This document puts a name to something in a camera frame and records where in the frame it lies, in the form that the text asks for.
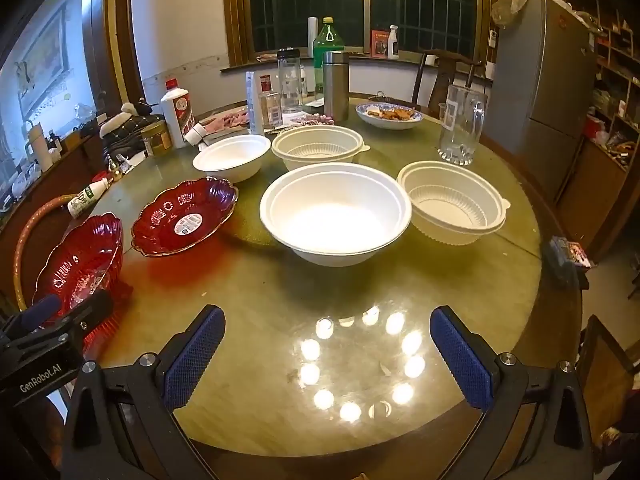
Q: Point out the red box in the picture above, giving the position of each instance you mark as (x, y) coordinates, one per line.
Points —
(380, 42)

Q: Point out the wooden shelf unit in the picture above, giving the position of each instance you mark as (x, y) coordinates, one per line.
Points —
(615, 85)

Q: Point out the pink candy wrappers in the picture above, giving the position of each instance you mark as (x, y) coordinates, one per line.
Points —
(317, 119)

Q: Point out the wooden framed window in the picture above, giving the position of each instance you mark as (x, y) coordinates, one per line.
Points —
(425, 5)

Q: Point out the small gold bell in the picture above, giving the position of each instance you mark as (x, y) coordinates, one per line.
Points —
(112, 170)

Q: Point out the steel thermos flask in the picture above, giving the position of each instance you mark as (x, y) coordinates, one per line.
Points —
(335, 85)

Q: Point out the grey refrigerator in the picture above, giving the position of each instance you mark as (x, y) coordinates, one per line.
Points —
(540, 85)

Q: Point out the red scalloped plate with label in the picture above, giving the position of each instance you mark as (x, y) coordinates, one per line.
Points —
(165, 220)

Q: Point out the small white cup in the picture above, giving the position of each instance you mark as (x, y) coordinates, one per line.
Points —
(196, 134)

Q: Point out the small clear plastic cup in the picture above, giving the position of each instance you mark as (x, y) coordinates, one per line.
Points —
(442, 111)

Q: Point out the white thermos cup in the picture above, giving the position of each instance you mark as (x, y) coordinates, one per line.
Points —
(40, 150)

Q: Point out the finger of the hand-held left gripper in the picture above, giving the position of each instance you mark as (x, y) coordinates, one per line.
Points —
(40, 311)
(92, 307)

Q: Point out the green plastic bottle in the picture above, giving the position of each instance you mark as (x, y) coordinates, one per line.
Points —
(327, 35)

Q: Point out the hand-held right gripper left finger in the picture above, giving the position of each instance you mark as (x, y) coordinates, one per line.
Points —
(195, 355)

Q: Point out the clear plastic pitcher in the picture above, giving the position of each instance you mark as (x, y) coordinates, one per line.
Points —
(460, 130)

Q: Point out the white liquor bottle red label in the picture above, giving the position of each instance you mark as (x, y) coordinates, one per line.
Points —
(177, 115)

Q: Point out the white carton box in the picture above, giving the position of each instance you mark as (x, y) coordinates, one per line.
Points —
(252, 105)

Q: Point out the clear bottle with black lid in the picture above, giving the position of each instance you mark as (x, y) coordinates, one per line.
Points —
(290, 80)

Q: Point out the framed painting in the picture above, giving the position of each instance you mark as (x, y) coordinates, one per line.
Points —
(45, 55)

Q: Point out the ribbed white plastic bowl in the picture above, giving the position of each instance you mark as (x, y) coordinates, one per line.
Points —
(450, 205)
(320, 147)

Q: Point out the blue patterned plate of food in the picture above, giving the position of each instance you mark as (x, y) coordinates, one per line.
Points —
(370, 116)

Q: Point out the white spray bottle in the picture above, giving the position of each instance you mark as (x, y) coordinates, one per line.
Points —
(393, 45)

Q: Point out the dark clothing with fur trim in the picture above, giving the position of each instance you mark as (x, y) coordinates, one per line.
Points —
(125, 132)

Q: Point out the sliced pink meat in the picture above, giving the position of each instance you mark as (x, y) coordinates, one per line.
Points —
(230, 120)

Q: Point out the small printed box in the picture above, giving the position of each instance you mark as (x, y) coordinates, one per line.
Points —
(570, 252)

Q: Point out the large white foam bowl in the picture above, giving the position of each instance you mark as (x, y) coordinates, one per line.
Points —
(335, 220)

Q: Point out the gold lid jar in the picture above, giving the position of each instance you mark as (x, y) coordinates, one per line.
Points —
(156, 140)

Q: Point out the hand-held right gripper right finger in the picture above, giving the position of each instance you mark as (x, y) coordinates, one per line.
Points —
(462, 360)

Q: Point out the small white foam bowl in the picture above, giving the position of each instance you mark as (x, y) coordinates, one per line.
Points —
(230, 155)

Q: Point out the small glass bottle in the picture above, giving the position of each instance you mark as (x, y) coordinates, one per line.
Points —
(273, 108)

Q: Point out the plastic bag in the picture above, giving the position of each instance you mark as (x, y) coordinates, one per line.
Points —
(510, 10)

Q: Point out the brown wooden chair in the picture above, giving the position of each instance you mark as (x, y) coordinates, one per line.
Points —
(605, 370)

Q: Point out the dark wooden chair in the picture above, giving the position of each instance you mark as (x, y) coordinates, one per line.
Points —
(450, 55)

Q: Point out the small white green bottle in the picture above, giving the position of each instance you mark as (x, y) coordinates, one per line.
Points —
(85, 200)

